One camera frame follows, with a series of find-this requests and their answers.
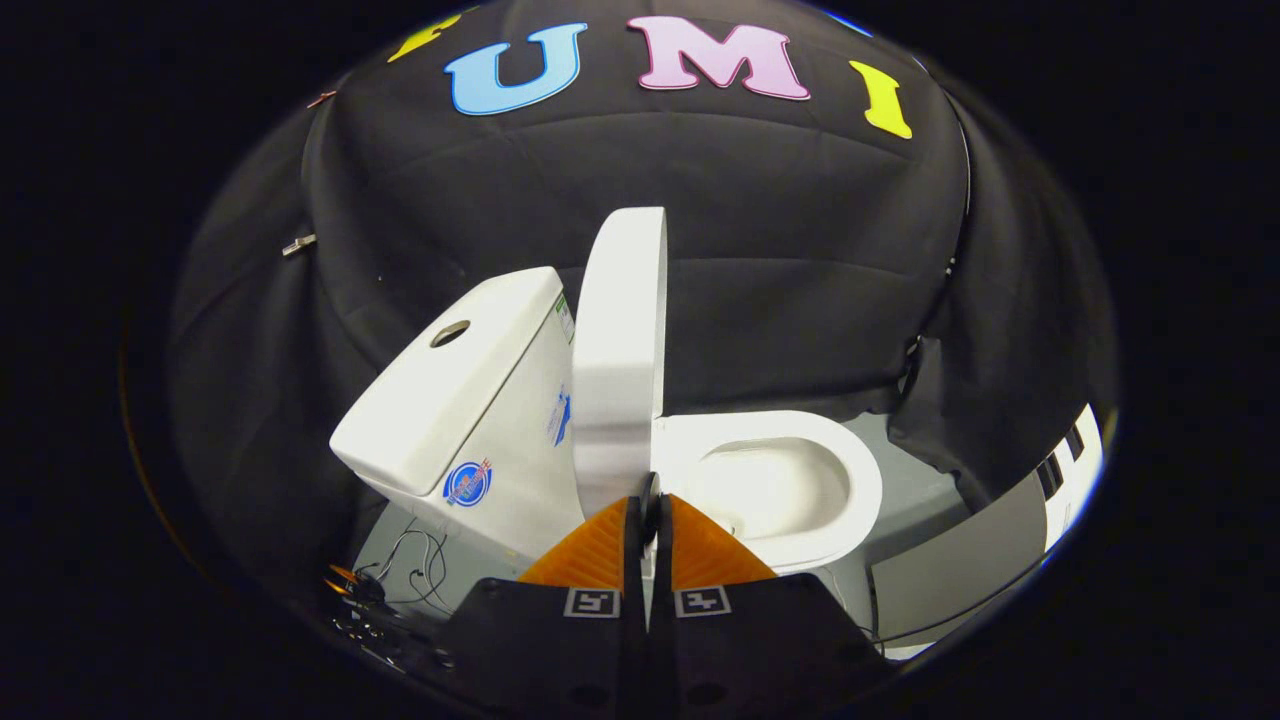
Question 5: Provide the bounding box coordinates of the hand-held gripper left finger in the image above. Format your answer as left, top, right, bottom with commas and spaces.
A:
440, 495, 646, 716

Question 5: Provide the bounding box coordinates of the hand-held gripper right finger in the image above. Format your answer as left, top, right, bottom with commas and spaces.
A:
650, 493, 891, 716

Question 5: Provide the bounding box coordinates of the white toilet lid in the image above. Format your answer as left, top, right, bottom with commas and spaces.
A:
572, 207, 668, 519

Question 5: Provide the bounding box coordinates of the white ceramic toilet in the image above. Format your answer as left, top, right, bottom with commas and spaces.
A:
330, 265, 885, 576

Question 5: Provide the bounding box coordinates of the black backdrop cloth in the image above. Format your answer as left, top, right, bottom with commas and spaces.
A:
170, 0, 1116, 601

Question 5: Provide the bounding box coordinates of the white black striped panel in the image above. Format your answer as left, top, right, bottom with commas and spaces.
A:
1035, 403, 1104, 553

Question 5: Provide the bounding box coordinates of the tangle of thin cables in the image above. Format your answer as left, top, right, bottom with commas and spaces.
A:
330, 515, 451, 661

